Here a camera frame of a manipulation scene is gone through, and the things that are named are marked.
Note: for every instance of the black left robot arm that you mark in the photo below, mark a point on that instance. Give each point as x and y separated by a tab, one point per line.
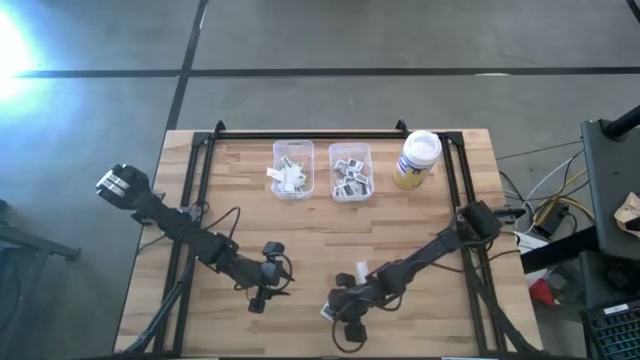
165	220

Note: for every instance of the black stand legs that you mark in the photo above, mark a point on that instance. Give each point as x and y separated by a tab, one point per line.
50	248

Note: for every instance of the black pole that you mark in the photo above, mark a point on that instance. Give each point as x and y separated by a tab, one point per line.
622	124

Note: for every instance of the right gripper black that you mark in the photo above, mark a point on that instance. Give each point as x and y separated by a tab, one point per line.
360	300

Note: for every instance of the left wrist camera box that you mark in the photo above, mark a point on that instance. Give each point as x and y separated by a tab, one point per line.
273	248

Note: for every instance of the brown paper bag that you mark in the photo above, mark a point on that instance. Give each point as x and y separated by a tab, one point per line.
627	215

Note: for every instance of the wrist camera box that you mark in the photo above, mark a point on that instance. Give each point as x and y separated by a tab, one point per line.
356	332
273	248

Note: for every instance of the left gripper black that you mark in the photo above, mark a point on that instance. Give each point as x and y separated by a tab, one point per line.
255	275

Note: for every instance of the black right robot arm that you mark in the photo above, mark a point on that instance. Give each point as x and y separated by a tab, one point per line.
435	245

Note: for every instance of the red object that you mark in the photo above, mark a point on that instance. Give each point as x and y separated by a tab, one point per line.
542	292

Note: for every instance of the Lysol wipes canister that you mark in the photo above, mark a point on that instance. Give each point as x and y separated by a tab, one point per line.
422	147

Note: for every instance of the clear plastic bin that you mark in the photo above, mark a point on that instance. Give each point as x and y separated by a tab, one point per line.
280	147
365	150

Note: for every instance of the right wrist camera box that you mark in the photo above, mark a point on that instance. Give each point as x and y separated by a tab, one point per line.
356	332

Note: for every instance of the black keyboard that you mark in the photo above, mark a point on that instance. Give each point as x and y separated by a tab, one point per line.
612	332

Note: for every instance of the plain white bandage packet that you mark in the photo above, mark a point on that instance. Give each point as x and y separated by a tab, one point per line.
274	173
361	270
294	176

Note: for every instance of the dark grey side table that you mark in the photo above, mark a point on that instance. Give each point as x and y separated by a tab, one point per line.
610	175

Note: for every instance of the black power box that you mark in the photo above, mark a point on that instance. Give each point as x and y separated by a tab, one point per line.
550	220

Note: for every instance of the white power strip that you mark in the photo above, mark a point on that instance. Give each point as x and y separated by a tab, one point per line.
530	242

